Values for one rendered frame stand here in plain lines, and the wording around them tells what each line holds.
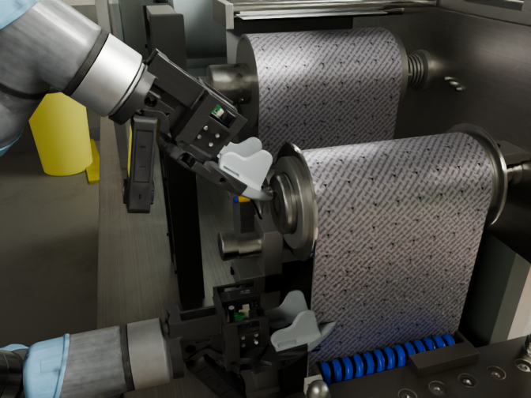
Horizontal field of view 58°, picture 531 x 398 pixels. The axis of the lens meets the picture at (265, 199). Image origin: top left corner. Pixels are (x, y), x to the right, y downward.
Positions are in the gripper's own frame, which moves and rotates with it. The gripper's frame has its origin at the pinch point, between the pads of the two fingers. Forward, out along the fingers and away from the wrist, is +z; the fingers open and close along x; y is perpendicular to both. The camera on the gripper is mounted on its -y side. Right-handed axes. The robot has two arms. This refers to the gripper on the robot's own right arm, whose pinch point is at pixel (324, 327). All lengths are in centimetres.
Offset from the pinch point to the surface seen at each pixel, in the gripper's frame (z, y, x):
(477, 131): 22.4, 22.7, 5.7
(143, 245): -22, -19, 56
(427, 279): 14.3, 4.8, -0.3
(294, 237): -3.5, 12.8, 3.1
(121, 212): -26, -19, 74
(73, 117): -59, -66, 309
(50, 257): -72, -109, 199
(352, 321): 3.9, 0.2, -0.3
